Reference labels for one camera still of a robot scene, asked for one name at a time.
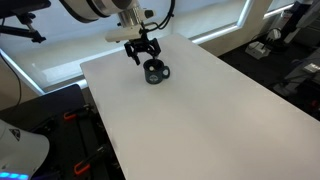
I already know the white device with blue lights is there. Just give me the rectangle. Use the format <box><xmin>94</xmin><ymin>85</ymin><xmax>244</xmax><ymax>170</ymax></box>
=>
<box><xmin>0</xmin><ymin>119</ymin><xmax>51</xmax><ymax>180</ymax></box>

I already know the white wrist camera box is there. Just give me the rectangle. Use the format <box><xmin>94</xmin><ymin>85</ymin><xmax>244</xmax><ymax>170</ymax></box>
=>
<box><xmin>105</xmin><ymin>26</ymin><xmax>145</xmax><ymax>44</ymax></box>

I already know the dark blue speckled mug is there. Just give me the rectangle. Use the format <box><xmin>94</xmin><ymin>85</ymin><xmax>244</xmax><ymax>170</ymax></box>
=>
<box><xmin>142</xmin><ymin>58</ymin><xmax>171</xmax><ymax>85</ymax></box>

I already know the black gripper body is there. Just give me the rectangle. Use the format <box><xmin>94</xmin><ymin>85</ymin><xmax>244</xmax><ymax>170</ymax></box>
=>
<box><xmin>125</xmin><ymin>33</ymin><xmax>158</xmax><ymax>55</ymax></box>

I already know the grey equipment with label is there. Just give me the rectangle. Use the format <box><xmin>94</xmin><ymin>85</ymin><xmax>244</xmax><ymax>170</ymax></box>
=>
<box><xmin>273</xmin><ymin>49</ymin><xmax>320</xmax><ymax>98</ymax></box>

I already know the thin black hanging cable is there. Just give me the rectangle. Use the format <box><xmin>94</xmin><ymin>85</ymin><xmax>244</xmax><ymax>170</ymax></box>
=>
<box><xmin>0</xmin><ymin>49</ymin><xmax>23</xmax><ymax>108</ymax></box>

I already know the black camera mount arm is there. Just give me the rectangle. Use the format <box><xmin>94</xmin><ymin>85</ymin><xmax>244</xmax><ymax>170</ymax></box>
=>
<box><xmin>0</xmin><ymin>0</ymin><xmax>53</xmax><ymax>44</ymax></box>

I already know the orange handled black clamp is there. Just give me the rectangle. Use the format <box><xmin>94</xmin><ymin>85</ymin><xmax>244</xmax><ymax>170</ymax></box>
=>
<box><xmin>73</xmin><ymin>144</ymin><xmax>110</xmax><ymax>176</ymax></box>
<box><xmin>63</xmin><ymin>104</ymin><xmax>93</xmax><ymax>121</ymax></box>

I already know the white device on floor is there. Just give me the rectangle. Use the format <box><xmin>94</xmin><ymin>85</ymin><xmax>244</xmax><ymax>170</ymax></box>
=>
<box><xmin>245</xmin><ymin>40</ymin><xmax>272</xmax><ymax>61</ymax></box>

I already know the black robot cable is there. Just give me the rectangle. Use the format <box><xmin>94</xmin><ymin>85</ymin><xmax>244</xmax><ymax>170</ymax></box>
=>
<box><xmin>141</xmin><ymin>0</ymin><xmax>177</xmax><ymax>33</ymax></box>

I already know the black side desk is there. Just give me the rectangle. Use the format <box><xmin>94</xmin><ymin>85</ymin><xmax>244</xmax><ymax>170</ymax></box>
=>
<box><xmin>0</xmin><ymin>83</ymin><xmax>126</xmax><ymax>180</ymax></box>

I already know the black and white stand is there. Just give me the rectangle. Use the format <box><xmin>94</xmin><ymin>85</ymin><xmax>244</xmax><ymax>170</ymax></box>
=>
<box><xmin>265</xmin><ymin>0</ymin><xmax>320</xmax><ymax>52</ymax></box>

